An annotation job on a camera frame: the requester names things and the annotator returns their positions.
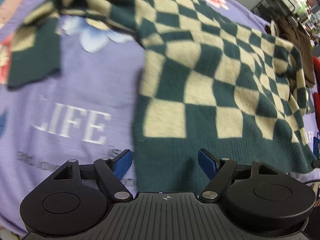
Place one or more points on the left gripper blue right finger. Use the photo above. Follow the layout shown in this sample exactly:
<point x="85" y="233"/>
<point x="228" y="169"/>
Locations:
<point x="219" y="172"/>

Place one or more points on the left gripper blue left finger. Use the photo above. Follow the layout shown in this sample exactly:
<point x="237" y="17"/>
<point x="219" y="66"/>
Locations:
<point x="110" y="172"/>

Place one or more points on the green cream checkered sweater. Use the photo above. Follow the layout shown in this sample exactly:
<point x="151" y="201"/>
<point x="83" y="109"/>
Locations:
<point x="207" y="83"/>

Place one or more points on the purple floral bed sheet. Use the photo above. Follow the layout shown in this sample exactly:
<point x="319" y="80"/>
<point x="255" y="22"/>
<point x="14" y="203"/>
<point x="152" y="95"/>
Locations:
<point x="83" y="112"/>

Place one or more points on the red garment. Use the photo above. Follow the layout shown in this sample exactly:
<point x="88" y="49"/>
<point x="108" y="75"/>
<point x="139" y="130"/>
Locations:
<point x="316" y="97"/>

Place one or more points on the brown folded garment stack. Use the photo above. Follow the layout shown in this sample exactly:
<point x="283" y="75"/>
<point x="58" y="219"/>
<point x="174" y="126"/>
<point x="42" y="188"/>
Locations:
<point x="282" y="28"/>

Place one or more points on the black wire rack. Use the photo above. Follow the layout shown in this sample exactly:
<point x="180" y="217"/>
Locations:
<point x="269" y="10"/>

